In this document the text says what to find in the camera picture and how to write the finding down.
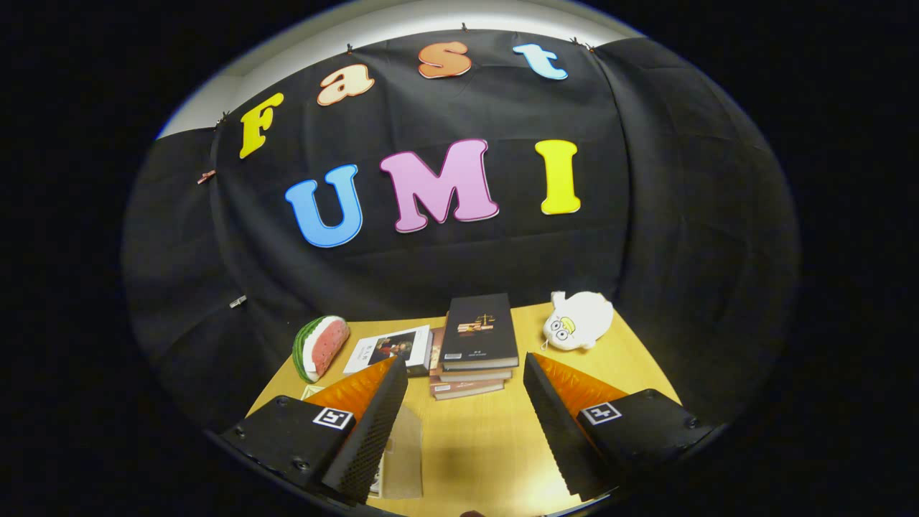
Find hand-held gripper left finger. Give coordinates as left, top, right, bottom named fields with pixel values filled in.
left=219, top=355, right=409, bottom=506

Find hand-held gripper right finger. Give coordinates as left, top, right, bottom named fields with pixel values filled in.
left=523, top=352, right=719, bottom=501

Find cream fabric storage box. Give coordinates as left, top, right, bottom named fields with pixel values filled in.
left=300, top=384, right=424, bottom=500

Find white portrait cover book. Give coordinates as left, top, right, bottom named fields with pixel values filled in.
left=342, top=325, right=433, bottom=377

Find watermelon slice toy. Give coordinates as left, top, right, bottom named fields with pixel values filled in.
left=292, top=315, right=351, bottom=383

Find reddish brown book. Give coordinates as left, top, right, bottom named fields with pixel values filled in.
left=429, top=330, right=506, bottom=401

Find white plush toy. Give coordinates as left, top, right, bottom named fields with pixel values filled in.
left=542, top=290, right=615, bottom=352

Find black hardcover book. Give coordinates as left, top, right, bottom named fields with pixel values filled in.
left=439, top=292, right=520, bottom=371

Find black backdrop cloth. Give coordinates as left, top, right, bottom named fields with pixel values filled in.
left=122, top=29, right=801, bottom=432

